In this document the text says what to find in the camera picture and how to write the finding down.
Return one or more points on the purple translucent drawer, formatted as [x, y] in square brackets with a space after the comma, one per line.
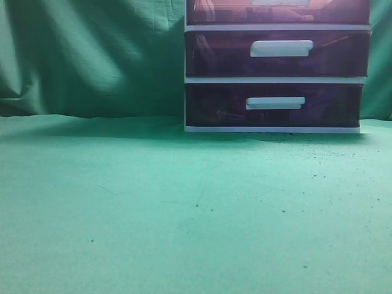
[336, 12]
[277, 53]
[273, 105]

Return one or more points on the green cloth backdrop and cover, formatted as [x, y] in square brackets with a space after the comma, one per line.
[102, 191]

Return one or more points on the white plastic drawer cabinet frame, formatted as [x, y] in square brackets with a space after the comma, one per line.
[261, 80]

